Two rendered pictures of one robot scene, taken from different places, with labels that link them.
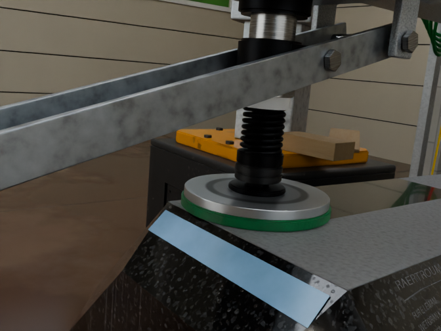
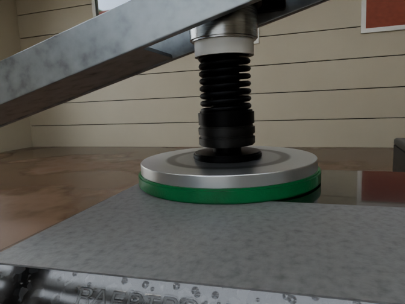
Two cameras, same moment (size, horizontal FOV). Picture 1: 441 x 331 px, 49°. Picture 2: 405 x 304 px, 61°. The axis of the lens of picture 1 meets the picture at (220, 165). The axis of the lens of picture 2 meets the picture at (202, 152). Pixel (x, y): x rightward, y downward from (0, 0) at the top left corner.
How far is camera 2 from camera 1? 0.60 m
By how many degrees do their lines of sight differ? 56
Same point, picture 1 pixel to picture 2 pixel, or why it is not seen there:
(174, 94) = (47, 48)
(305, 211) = (191, 177)
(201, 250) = not seen: hidden behind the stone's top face
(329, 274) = (37, 242)
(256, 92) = (140, 32)
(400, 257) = (181, 263)
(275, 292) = not seen: hidden behind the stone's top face
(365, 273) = (63, 257)
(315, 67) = not seen: outside the picture
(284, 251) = (96, 212)
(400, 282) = (93, 294)
